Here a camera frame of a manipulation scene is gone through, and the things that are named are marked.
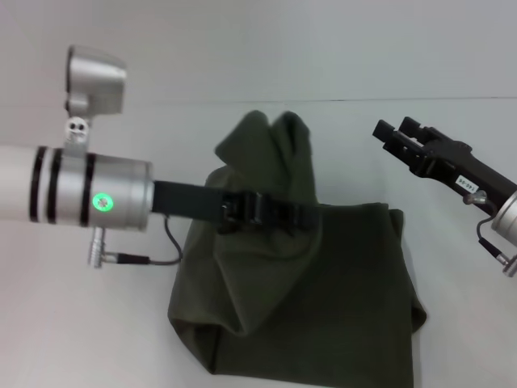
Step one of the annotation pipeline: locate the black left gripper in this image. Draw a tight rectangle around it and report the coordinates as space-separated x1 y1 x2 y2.
151 179 322 238

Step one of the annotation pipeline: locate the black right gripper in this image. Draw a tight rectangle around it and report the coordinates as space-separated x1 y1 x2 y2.
372 116 515 214

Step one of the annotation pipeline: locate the dark green FREE t-shirt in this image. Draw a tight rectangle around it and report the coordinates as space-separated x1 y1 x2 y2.
167 109 428 388

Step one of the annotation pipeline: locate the dark left arm cable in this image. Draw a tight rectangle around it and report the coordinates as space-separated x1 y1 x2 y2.
86 216 185 269

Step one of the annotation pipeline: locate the dark arm cable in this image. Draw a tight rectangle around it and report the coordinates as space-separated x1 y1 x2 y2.
476 208 517 279
86 216 185 269

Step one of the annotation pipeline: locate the dark right arm cable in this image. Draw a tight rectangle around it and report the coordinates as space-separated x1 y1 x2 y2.
476 208 517 279

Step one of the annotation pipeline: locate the silver black wrist camera box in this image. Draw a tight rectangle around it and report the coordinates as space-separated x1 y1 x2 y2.
63 44 128 159

